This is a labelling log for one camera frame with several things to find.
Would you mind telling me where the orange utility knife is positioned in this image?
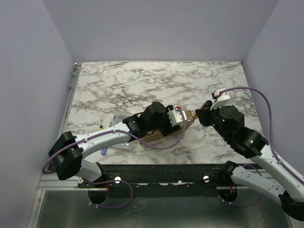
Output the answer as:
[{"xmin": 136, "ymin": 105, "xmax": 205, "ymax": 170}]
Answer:
[{"xmin": 193, "ymin": 107, "xmax": 204, "ymax": 120}]

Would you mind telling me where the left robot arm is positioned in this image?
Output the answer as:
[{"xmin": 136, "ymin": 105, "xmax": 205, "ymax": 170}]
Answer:
[{"xmin": 42, "ymin": 102, "xmax": 186, "ymax": 188}]

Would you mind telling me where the blue handled screwdriver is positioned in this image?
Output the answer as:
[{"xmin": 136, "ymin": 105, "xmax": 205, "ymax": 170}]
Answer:
[{"xmin": 101, "ymin": 147, "xmax": 108, "ymax": 156}]

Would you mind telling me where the brown cardboard express box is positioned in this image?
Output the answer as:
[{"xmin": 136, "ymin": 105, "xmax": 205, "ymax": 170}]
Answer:
[{"xmin": 142, "ymin": 110, "xmax": 194, "ymax": 143}]

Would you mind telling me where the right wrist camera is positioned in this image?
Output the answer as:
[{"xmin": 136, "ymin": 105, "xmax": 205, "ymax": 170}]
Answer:
[{"xmin": 210, "ymin": 88, "xmax": 230, "ymax": 110}]

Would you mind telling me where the aluminium frame rail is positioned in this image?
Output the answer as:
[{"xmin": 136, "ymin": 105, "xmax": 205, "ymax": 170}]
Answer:
[{"xmin": 38, "ymin": 175, "xmax": 274, "ymax": 190}]

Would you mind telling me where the clear plastic screw box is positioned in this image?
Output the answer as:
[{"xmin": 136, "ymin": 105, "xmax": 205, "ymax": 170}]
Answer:
[{"xmin": 110, "ymin": 114, "xmax": 133, "ymax": 151}]

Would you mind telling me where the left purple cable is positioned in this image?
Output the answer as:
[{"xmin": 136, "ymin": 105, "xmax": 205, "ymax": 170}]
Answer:
[{"xmin": 41, "ymin": 108, "xmax": 187, "ymax": 209}]

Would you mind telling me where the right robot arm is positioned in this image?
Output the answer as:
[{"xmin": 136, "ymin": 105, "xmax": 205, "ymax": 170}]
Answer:
[{"xmin": 195, "ymin": 101, "xmax": 304, "ymax": 221}]

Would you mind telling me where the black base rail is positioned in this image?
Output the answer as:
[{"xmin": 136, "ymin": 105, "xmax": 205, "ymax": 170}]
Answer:
[{"xmin": 78, "ymin": 164, "xmax": 233, "ymax": 198}]

